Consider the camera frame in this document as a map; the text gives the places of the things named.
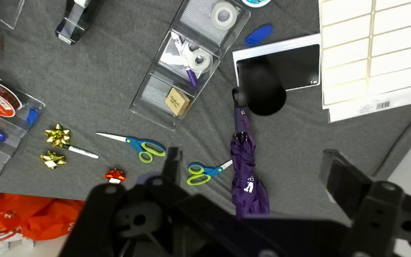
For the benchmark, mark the black tape dispenser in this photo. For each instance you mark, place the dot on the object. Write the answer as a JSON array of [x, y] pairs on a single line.
[[75, 23]]

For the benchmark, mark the small white tape roll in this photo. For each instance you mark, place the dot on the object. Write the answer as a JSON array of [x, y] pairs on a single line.
[[207, 64]]

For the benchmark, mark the clear plastic box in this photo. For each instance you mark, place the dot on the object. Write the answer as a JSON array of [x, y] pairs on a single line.
[[2, 10]]

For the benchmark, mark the sheet of white labels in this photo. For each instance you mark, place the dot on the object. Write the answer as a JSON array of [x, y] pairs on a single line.
[[369, 53]]

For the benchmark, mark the small red gift bow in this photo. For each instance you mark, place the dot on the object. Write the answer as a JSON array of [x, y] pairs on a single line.
[[115, 175]]

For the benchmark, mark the black and white card pack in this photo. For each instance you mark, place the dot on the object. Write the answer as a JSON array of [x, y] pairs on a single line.
[[298, 64]]

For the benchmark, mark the round teal and white object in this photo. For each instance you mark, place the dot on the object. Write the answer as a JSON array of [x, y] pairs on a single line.
[[256, 3]]

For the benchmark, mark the purple and white pen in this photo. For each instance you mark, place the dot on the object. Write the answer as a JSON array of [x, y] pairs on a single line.
[[192, 77]]

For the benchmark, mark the orange plastic bag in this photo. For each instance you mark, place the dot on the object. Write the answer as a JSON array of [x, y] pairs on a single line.
[[45, 217]]

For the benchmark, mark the blue and green scissors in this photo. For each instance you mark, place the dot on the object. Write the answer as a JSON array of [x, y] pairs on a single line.
[[145, 146], [202, 173]]

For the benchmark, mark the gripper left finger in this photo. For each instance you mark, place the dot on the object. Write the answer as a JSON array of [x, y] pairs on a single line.
[[102, 214]]

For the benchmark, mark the gold gift bow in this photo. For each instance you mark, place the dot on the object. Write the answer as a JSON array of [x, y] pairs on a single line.
[[52, 159], [57, 135]]

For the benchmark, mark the large clear tape roll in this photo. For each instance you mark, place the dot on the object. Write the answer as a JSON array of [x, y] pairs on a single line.
[[215, 19]]

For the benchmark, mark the clear plastic organiser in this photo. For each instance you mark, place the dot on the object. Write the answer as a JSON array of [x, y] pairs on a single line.
[[9, 142]]

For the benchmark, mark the grey felt cloth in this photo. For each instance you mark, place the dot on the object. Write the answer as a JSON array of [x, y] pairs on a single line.
[[102, 89]]

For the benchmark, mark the clear three-compartment case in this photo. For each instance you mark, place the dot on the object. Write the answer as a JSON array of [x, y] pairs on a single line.
[[155, 91]]

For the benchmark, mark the folded purple umbrella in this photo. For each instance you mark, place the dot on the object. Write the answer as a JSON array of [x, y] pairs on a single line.
[[248, 178]]

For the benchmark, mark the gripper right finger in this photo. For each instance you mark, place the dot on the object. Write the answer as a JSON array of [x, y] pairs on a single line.
[[376, 210]]

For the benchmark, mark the brown wooden block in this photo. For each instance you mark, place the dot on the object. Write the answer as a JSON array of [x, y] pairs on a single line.
[[177, 101]]

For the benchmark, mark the blue oval eraser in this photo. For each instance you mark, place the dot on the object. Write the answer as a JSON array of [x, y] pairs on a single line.
[[258, 35]]

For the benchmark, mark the small blue clip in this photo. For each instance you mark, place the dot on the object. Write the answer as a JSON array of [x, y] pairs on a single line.
[[32, 116]]

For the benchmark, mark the white marker pen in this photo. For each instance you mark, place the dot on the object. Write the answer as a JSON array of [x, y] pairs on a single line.
[[82, 152]]

